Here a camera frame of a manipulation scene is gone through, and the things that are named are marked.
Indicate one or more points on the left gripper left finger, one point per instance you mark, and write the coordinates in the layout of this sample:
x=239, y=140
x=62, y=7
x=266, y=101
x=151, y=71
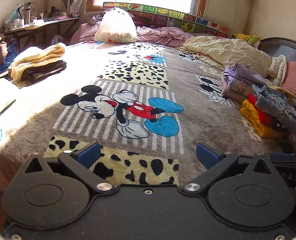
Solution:
x=79, y=164

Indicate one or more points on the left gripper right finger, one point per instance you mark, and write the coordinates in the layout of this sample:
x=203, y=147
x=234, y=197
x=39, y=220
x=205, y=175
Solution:
x=218, y=165

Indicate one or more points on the folded lilac clothes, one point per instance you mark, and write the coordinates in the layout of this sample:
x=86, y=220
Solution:
x=237, y=81

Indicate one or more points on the yellow knit garment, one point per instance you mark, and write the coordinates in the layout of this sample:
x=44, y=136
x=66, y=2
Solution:
x=266, y=132

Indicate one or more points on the red garment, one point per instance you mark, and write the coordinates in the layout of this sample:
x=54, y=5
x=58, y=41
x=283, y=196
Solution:
x=264, y=118

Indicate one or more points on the blue jeans pile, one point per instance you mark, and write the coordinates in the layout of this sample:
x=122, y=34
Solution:
x=274, y=103

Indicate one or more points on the Mickey Mouse plush blanket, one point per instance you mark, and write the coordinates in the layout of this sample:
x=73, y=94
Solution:
x=148, y=107

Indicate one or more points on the folded dark brown garment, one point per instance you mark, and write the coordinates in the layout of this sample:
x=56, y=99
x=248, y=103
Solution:
x=36, y=74

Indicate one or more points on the cream quilted duvet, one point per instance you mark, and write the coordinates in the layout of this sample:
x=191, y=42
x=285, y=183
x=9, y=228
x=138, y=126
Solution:
x=221, y=52

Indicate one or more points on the folded yellow blanket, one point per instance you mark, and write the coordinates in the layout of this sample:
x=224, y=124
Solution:
x=34, y=57

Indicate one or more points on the dark wooden headboard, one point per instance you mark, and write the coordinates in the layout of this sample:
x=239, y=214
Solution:
x=275, y=46

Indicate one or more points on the yellow plush toy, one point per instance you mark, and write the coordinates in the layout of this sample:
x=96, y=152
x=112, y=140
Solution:
x=252, y=40

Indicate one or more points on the pink crumpled bedsheet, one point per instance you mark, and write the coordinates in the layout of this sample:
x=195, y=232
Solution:
x=167, y=36

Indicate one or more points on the dark side table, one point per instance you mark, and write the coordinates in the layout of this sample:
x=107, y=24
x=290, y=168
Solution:
x=33, y=35

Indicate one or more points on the white plastic bag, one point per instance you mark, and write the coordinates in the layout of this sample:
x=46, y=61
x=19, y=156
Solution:
x=116, y=26

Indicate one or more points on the steel thermos flask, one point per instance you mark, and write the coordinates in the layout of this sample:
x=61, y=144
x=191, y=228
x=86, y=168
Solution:
x=27, y=13

